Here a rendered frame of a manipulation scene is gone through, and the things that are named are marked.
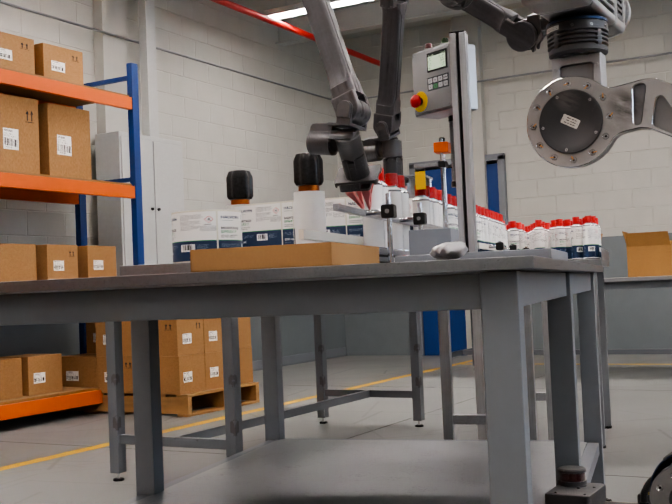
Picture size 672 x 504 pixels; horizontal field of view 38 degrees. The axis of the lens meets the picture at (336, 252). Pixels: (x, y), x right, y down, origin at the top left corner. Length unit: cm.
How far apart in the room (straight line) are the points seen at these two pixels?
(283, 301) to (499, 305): 37
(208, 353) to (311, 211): 408
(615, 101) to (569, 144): 13
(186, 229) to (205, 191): 663
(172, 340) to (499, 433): 506
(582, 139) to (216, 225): 107
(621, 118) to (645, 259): 599
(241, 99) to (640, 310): 453
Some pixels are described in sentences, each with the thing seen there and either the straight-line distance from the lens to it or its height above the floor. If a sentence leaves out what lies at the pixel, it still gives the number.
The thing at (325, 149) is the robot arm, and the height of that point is 111.
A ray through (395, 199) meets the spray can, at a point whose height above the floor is 101.
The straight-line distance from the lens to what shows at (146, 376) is 292.
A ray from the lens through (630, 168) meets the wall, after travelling 1040.
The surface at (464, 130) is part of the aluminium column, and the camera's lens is 280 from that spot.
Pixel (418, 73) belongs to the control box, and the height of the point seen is 141.
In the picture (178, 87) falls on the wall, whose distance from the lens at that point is 927.
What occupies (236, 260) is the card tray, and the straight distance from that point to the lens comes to 170.
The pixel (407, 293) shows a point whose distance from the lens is 162.
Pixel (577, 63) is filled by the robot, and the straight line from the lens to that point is 231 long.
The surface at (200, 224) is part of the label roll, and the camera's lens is 276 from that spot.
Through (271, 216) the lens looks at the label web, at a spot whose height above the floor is 102.
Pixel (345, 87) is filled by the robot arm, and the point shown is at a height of 124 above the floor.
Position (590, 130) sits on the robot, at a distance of 220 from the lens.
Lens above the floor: 79
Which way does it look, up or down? 2 degrees up
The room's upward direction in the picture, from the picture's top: 2 degrees counter-clockwise
